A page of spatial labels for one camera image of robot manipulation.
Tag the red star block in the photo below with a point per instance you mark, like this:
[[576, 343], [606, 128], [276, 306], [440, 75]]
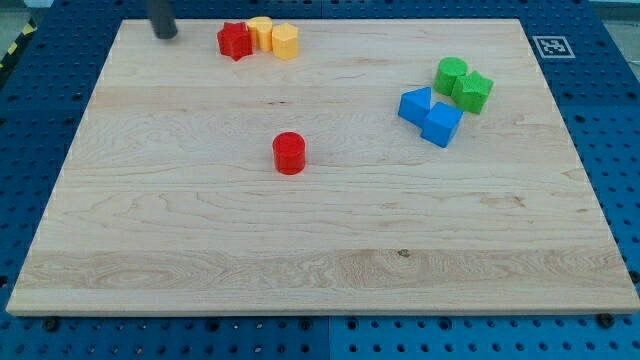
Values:
[[234, 40]]

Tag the green star block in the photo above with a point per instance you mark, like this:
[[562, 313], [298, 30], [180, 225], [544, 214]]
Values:
[[470, 92]]

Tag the red cylinder block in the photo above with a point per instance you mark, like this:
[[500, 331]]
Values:
[[289, 153]]

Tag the wooden board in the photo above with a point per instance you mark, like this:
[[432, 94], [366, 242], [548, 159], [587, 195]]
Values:
[[169, 203]]

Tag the blue triangle block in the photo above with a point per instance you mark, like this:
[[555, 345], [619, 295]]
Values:
[[415, 105]]

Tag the blue cube block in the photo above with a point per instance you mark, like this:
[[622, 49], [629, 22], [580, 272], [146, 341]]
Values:
[[441, 124]]

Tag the yellow hexagon block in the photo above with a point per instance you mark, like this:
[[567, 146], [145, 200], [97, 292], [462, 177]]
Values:
[[285, 41]]

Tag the yellow heart block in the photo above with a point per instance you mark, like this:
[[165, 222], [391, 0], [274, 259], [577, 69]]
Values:
[[260, 30]]

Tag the green cylinder block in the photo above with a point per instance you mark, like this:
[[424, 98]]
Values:
[[448, 71]]

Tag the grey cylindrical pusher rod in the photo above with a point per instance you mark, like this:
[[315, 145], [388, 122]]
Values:
[[162, 18]]

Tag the white fiducial marker tag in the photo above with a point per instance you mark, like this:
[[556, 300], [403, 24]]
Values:
[[553, 47]]

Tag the yellow black hazard tape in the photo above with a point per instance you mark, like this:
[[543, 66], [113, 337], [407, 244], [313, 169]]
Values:
[[18, 46]]

